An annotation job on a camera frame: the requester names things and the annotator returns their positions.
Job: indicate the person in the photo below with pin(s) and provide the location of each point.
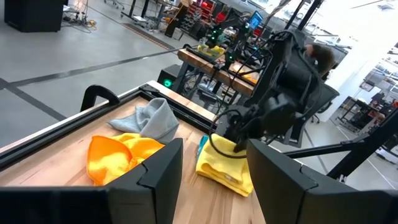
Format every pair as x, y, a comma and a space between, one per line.
323, 56

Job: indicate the teal microfiber towel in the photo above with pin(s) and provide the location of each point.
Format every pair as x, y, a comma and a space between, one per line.
202, 146

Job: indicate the black aluminium table frame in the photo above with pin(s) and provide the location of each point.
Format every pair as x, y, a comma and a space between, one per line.
46, 138

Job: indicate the orange microfiber towel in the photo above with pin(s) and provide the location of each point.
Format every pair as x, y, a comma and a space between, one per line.
109, 158

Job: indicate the yellow microfiber towel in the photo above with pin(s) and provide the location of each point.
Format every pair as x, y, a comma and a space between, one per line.
220, 165

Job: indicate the wooden background workbench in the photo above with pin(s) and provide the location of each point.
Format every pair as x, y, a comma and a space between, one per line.
217, 73

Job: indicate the black computer tower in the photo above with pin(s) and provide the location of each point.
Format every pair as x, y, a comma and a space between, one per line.
168, 77

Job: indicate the small lit monitor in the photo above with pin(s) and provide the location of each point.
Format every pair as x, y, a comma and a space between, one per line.
255, 20

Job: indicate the grey microfiber towel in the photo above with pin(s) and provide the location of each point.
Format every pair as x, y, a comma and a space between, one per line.
155, 119

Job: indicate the black cabinet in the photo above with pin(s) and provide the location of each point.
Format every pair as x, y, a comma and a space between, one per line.
31, 15

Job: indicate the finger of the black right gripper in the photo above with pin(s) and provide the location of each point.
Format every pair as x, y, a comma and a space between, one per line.
241, 144

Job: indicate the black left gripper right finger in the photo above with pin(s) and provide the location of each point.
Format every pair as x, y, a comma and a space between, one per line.
286, 193

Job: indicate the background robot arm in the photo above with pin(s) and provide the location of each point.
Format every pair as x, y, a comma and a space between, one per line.
215, 35
232, 56

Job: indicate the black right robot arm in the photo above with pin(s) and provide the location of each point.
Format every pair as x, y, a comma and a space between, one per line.
295, 71

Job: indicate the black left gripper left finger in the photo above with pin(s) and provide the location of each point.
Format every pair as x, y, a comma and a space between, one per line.
140, 199

